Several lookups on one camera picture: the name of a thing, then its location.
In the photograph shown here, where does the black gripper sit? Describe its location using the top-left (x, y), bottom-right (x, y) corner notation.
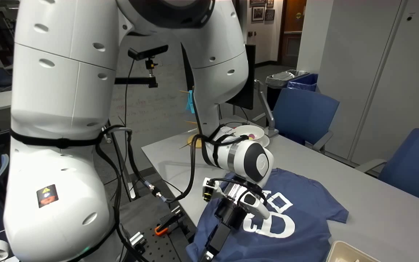
top-left (211, 200), bottom-right (245, 243)

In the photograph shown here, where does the blue printed T-shirt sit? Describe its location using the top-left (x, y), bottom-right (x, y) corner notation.
top-left (184, 166), bottom-right (350, 262)

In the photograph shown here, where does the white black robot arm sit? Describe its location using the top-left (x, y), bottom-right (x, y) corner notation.
top-left (3, 0), bottom-right (273, 262)

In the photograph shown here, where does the orange black connector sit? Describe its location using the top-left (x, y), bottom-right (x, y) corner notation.
top-left (152, 220), bottom-right (177, 237)

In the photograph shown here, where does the white bowl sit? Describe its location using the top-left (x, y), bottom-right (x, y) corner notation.
top-left (232, 125), bottom-right (270, 147)

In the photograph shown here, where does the near blue office chair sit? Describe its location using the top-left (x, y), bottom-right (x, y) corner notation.
top-left (272, 87), bottom-right (339, 151)

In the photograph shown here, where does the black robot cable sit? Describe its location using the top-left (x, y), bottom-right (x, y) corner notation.
top-left (163, 42), bottom-right (250, 205)

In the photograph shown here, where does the black camera on stand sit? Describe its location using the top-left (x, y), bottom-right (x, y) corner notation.
top-left (128, 45), bottom-right (168, 60)

